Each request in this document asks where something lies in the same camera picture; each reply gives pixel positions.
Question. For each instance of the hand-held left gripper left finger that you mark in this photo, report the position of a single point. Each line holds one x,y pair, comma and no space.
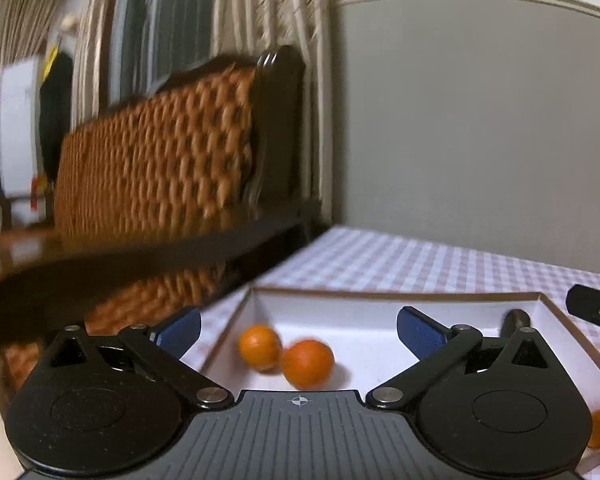
180,332

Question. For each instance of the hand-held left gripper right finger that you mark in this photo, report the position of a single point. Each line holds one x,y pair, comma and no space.
420,332

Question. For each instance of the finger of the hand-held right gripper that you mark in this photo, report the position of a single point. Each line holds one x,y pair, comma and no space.
592,307

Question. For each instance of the brown cardboard box white inside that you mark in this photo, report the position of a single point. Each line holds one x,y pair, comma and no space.
360,320

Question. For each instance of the dark shrivelled round fruit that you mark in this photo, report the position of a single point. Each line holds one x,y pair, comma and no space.
515,321

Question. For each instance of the pink checkered tablecloth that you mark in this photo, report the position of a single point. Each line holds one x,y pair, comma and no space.
405,260

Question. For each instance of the dark wooden wicker chair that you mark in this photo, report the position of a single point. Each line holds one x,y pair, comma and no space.
155,160

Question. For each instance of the dark cloth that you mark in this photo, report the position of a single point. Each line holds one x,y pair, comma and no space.
55,105

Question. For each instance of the white panel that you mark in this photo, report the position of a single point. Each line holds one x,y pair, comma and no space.
17,120

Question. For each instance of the beige striped curtain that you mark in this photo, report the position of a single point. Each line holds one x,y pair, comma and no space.
270,10
92,35

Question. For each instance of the window with dark frame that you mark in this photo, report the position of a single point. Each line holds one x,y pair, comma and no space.
165,25

